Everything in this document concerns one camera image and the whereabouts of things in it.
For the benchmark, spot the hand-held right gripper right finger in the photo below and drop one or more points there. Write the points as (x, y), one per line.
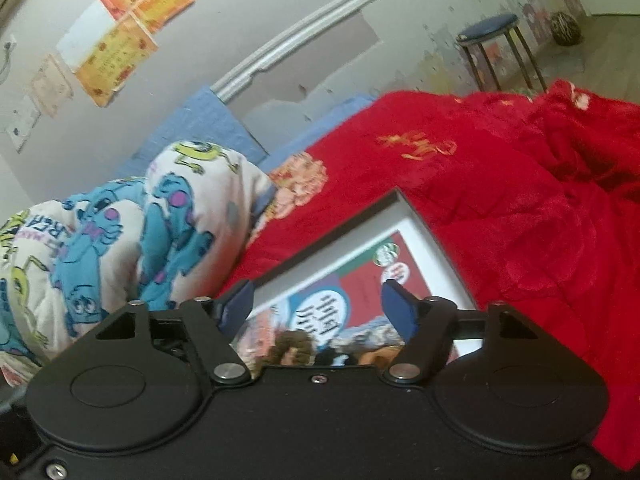
(398, 306)

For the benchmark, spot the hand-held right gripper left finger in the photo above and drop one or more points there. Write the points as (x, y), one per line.
(237, 306)

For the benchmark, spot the brown snack packet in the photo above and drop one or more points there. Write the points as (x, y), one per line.
(377, 358)

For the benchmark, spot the shallow black box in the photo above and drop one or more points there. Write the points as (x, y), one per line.
(440, 260)

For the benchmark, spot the brown scrunchie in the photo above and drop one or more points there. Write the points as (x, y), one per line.
(292, 347)

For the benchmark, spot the printed book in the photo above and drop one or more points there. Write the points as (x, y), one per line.
(360, 280)

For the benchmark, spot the cartoon printed quilt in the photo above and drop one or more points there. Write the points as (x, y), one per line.
(100, 260)

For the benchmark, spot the red blanket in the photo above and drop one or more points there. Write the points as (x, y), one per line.
(525, 210)

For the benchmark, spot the blue headboard cushion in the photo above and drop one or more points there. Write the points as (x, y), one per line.
(200, 125)

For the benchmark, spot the blue round stool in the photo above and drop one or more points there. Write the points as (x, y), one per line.
(487, 25)

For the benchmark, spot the patterned ball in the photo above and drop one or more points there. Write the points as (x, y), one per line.
(565, 29)

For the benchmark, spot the large orange wall certificate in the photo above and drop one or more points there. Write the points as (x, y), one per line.
(115, 60)

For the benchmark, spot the white wall certificate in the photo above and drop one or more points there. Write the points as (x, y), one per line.
(22, 125)

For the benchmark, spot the beige wall certificate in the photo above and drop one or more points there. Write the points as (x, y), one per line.
(50, 85)

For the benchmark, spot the white wall paper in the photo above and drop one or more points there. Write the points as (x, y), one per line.
(82, 32)

